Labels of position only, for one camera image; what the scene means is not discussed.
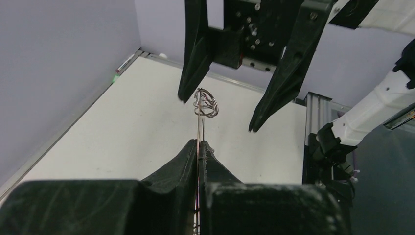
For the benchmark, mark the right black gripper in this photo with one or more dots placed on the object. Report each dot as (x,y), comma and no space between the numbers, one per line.
(255,34)

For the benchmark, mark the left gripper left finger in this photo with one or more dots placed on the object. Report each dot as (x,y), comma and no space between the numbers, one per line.
(161,204)

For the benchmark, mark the red white marker pen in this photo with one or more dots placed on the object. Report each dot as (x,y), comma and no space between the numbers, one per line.
(124,63)

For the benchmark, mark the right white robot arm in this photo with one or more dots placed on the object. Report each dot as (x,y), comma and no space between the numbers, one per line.
(393,97)

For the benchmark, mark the metal perforated ring plate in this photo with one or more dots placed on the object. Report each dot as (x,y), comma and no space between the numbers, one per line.
(200,155)

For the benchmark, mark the aluminium frame rail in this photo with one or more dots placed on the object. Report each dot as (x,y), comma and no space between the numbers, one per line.
(317,115)

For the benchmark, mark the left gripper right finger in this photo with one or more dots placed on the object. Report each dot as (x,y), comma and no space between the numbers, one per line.
(231,207)

